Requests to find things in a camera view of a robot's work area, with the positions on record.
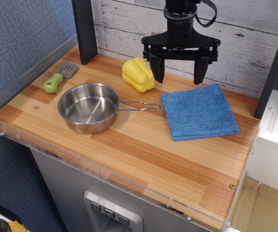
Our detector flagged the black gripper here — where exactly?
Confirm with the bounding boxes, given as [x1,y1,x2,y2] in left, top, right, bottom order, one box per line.
[141,15,220,85]

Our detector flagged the yellow toy bell pepper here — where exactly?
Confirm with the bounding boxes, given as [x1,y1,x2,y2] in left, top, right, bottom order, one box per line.
[122,57,155,92]

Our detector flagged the green handled grey spatula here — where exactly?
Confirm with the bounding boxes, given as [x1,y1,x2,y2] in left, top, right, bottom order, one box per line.
[43,62,77,94]

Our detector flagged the dark grey post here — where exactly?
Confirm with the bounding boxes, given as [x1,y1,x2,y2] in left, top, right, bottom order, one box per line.
[71,0,98,65]
[254,49,278,119]

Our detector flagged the yellow object bottom left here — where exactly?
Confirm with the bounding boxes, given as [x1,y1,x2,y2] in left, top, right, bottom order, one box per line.
[8,221,27,232]

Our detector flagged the dark grey left post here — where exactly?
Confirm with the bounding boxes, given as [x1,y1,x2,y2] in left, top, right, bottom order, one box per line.
[71,0,98,65]

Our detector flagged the clear acrylic guard rail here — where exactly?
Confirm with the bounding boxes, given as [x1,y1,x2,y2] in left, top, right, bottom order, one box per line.
[0,36,259,232]

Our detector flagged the grey cabinet with button panel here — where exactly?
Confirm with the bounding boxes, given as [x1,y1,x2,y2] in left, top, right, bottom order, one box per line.
[31,150,205,232]

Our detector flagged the blue microfiber cloth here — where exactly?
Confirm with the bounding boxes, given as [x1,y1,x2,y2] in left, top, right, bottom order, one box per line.
[160,84,240,141]

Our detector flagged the white ridged side appliance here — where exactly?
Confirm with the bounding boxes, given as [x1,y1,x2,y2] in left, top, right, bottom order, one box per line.
[246,90,278,190]

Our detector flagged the dark grey right post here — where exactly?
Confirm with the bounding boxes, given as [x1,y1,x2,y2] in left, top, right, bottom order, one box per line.
[254,49,278,119]

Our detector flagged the black cable loop on wrist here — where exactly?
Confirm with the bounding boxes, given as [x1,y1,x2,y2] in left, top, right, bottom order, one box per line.
[195,0,219,28]

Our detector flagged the stainless steel pan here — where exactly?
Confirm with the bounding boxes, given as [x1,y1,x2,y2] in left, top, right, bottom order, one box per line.
[58,83,161,134]

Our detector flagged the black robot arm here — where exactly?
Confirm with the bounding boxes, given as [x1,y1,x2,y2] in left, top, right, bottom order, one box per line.
[141,0,221,85]

